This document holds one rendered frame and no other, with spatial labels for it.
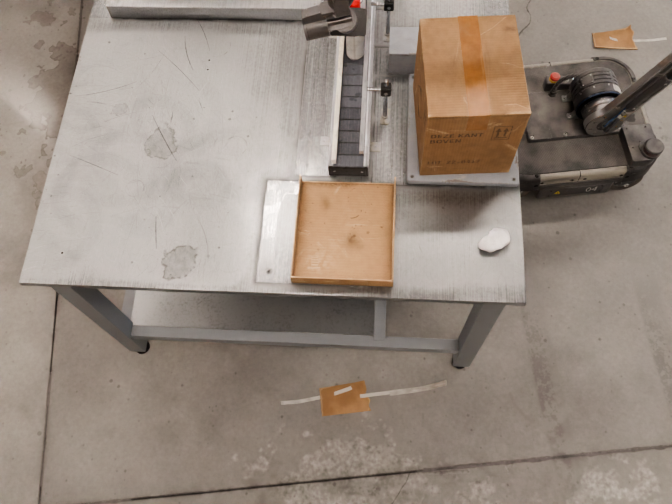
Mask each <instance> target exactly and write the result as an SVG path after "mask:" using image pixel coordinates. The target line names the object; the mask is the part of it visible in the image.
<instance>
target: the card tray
mask: <svg viewBox="0 0 672 504"><path fill-rule="evenodd" d="M395 199H396V177H395V178H394V184H391V183H358V182H324V181H302V177H301V174H300V175H299V186H298V197H297V207H296V218H295V229H294V240H293V251H292V262H291V272H290V279H291V282H292V283H306V284H331V285H356V286H382V287H393V277H394V238H395Z"/></svg>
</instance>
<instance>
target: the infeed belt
mask: <svg viewBox="0 0 672 504"><path fill-rule="evenodd" d="M346 53H347V51H346V36H345V38H344V53H343V68H342V83H341V98H340V112H339V127H338V142H337V157H336V164H333V167H348V168H363V164H364V154H359V144H360V125H361V105H362V86H363V67H364V56H363V57H362V58H361V59H360V60H351V59H349V58H348V57H347V54H346Z"/></svg>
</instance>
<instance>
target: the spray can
mask: <svg viewBox="0 0 672 504"><path fill-rule="evenodd" d="M350 7H352V8H361V7H360V0H354V1H353V3H352V4H351V6H350ZM346 51H347V53H346V54H347V57H348V58H349V59H351V60H360V59H361V58H362V57H363V56H364V36H357V37H350V36H346Z"/></svg>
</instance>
